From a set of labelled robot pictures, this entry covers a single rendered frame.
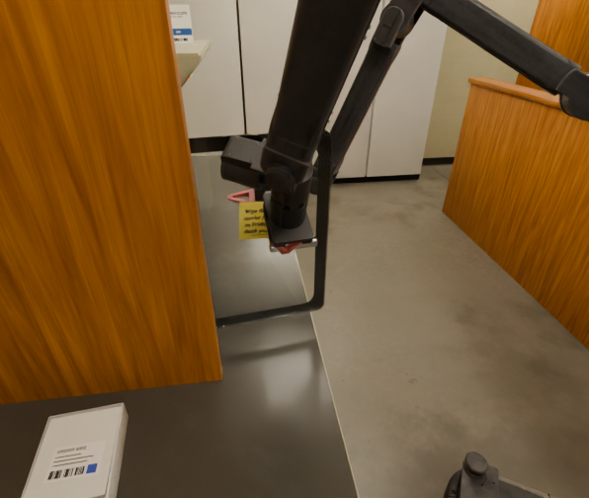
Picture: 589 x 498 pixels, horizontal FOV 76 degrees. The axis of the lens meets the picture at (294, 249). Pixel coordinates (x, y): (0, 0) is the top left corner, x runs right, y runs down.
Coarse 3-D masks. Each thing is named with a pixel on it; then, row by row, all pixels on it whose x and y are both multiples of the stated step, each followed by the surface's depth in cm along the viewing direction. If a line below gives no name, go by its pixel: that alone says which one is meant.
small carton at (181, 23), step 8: (176, 8) 66; (184, 8) 67; (176, 16) 67; (184, 16) 67; (176, 24) 67; (184, 24) 68; (176, 32) 68; (184, 32) 68; (192, 32) 69; (176, 40) 68; (184, 40) 69; (192, 40) 69
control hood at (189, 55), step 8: (176, 48) 59; (184, 48) 59; (192, 48) 59; (200, 48) 59; (208, 48) 67; (184, 56) 52; (192, 56) 52; (200, 56) 52; (184, 64) 52; (192, 64) 53; (184, 72) 53; (192, 72) 53; (184, 80) 54
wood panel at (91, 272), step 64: (0, 0) 40; (64, 0) 41; (128, 0) 41; (0, 64) 43; (64, 64) 44; (128, 64) 45; (0, 128) 46; (64, 128) 47; (128, 128) 48; (0, 192) 50; (64, 192) 51; (128, 192) 53; (192, 192) 54; (0, 256) 55; (64, 256) 56; (128, 256) 58; (192, 256) 59; (0, 320) 61; (64, 320) 62; (128, 320) 64; (192, 320) 66; (0, 384) 68; (64, 384) 70; (128, 384) 72
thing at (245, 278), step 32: (192, 160) 61; (320, 160) 67; (224, 192) 65; (256, 192) 66; (320, 192) 70; (224, 224) 68; (320, 224) 73; (224, 256) 71; (256, 256) 73; (288, 256) 75; (320, 256) 77; (224, 288) 75; (256, 288) 77; (288, 288) 79; (320, 288) 82; (224, 320) 79; (256, 320) 82
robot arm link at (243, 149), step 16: (240, 144) 52; (256, 144) 51; (224, 160) 52; (240, 160) 51; (256, 160) 50; (224, 176) 54; (240, 176) 53; (256, 176) 52; (272, 176) 45; (288, 176) 45; (288, 192) 49
